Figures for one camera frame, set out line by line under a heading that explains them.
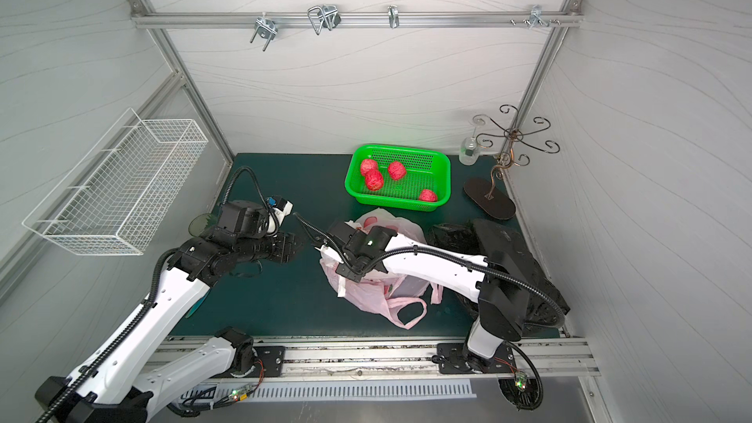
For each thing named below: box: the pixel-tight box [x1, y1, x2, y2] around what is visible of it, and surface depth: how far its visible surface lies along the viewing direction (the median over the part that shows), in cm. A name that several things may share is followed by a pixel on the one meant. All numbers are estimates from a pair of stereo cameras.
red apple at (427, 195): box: [419, 188, 438, 202], surface depth 103 cm
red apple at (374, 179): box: [365, 169, 384, 191], surface depth 109 cm
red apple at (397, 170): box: [387, 160, 407, 182], surface depth 112 cm
